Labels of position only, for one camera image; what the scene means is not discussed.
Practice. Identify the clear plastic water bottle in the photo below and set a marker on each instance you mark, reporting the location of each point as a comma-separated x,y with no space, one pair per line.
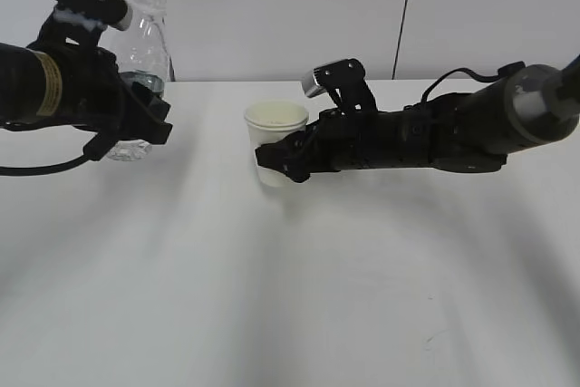
142,52

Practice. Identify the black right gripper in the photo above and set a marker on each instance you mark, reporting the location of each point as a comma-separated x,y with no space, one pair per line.
318,146

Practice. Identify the white paper cup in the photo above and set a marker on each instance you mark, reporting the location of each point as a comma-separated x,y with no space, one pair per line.
271,121

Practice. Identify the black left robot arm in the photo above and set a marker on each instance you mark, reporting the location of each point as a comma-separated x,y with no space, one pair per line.
14,66

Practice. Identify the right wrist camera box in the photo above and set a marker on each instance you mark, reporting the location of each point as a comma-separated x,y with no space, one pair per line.
344,81

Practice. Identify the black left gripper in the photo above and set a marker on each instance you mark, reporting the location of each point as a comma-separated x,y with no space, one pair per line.
73,81

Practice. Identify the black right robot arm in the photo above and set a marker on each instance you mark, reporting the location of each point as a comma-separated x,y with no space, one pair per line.
519,108

